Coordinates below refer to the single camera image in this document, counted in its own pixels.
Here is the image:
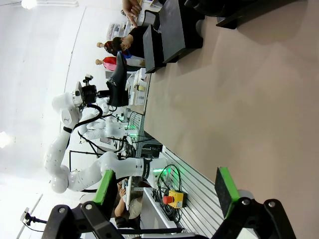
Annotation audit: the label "camera on black tripod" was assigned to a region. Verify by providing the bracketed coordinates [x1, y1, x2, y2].
[20, 207, 48, 228]

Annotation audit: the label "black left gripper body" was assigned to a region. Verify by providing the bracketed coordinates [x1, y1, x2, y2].
[81, 84, 101, 106]

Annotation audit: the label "yellow emergency stop box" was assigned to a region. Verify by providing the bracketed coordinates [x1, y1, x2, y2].
[162, 189, 188, 210]

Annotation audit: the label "black cable bundle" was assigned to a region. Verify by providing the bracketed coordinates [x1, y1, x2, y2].
[152, 163, 185, 224]

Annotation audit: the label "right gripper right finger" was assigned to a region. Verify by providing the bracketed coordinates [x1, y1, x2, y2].
[211, 166, 297, 239]

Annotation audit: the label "person's right hand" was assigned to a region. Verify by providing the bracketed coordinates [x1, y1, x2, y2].
[122, 0, 143, 27]

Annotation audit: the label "seated person in black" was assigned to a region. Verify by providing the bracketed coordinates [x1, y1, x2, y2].
[111, 26, 147, 60]

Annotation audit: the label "background white robot arms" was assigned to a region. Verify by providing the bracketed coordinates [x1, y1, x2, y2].
[81, 97, 131, 139]

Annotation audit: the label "black leather shoe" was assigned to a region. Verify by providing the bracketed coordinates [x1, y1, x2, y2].
[106, 51, 131, 108]

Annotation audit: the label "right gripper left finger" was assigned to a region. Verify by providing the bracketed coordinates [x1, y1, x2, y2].
[41, 169, 118, 239]

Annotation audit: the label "round ceiling light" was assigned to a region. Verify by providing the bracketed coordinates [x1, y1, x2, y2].
[21, 0, 38, 9]

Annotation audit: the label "mannequin in red top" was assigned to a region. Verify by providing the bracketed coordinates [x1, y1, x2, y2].
[95, 56, 118, 72]

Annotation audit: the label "aluminium profile base frame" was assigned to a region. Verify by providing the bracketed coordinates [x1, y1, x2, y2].
[139, 146, 218, 239]

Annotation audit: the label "flexible arm cable hose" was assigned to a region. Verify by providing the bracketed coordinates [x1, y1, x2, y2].
[63, 103, 103, 133]

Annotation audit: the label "seated person in grey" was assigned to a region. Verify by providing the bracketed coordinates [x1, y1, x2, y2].
[114, 184, 145, 229]

